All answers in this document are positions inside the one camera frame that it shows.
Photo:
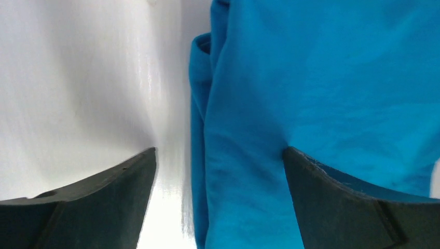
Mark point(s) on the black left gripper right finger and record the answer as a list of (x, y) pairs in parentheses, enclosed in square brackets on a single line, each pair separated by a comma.
[(336, 210)]

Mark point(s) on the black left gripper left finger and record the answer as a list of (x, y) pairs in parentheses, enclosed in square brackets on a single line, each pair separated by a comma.
[(105, 210)]

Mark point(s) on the blue t-shirt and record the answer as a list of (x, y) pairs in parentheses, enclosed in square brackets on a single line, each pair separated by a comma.
[(353, 84)]

